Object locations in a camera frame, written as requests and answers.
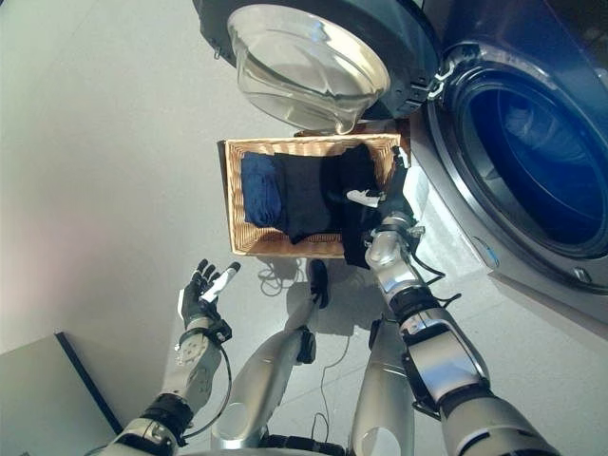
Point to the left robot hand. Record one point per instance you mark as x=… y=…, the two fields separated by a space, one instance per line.
x=197 y=304

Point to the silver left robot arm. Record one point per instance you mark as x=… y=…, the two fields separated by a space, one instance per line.
x=190 y=380

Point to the white garment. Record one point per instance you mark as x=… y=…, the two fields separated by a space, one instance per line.
x=520 y=121

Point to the grey robot torso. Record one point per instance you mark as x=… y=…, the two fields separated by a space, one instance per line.
x=304 y=446

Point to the rectangular wicker laundry basket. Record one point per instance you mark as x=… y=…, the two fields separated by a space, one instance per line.
x=235 y=199

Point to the grey front-load washing machine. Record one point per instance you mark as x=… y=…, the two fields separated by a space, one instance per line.
x=522 y=190

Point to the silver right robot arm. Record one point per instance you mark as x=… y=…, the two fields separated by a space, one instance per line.
x=437 y=361

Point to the blue garment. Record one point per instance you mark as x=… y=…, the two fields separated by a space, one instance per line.
x=261 y=190

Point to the round glass washer door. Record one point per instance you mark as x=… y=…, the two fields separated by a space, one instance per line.
x=304 y=71

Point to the silver right robot leg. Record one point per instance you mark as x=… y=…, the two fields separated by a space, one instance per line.
x=380 y=404

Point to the silver robot leg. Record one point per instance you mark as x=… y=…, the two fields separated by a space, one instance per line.
x=380 y=404
x=271 y=370

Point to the silver left robot leg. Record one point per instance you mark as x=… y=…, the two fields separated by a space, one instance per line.
x=271 y=370

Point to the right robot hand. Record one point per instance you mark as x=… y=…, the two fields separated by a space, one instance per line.
x=394 y=199

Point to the black garment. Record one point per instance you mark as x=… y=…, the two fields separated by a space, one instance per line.
x=358 y=171

